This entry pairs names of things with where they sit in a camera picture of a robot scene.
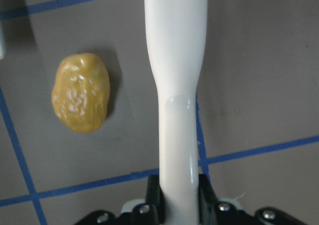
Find yellow potato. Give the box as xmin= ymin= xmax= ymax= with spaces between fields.
xmin=51 ymin=53 xmax=111 ymax=134

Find white hand brush black bristles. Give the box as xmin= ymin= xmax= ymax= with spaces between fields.
xmin=144 ymin=0 xmax=208 ymax=225

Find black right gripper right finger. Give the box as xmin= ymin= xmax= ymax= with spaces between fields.
xmin=196 ymin=174 xmax=319 ymax=225

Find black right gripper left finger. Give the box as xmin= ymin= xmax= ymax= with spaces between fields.
xmin=76 ymin=175 xmax=165 ymax=225

